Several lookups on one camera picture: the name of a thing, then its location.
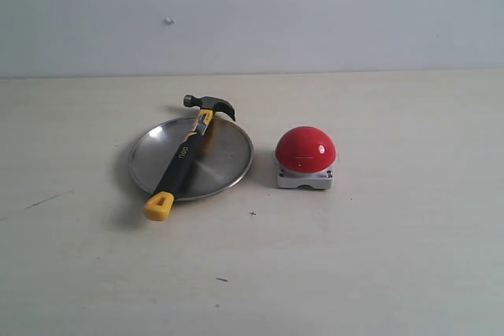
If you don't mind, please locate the round steel plate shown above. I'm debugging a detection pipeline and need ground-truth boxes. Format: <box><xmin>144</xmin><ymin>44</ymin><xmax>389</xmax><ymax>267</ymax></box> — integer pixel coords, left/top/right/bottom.
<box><xmin>128</xmin><ymin>116</ymin><xmax>254</xmax><ymax>201</ymax></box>

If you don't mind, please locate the red dome push button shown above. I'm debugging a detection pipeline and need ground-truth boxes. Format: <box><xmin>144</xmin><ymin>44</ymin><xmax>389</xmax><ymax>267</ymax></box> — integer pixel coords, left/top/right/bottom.
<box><xmin>274</xmin><ymin>126</ymin><xmax>339</xmax><ymax>190</ymax></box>

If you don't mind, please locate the yellow black claw hammer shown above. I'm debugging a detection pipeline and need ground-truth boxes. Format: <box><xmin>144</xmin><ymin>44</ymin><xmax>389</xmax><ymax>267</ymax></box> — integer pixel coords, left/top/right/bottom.
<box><xmin>143</xmin><ymin>94</ymin><xmax>235</xmax><ymax>221</ymax></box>

